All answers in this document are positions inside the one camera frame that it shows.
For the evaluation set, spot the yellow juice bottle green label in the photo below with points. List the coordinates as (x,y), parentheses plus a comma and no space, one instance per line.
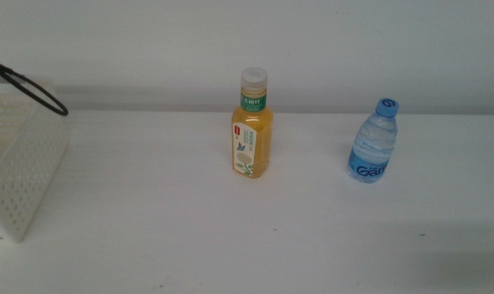
(259,139)

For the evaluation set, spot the clear water bottle blue cap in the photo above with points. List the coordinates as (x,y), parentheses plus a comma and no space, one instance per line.
(373,147)

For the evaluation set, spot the white perforated plastic basket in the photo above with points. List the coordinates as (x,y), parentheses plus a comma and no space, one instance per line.
(26,163)

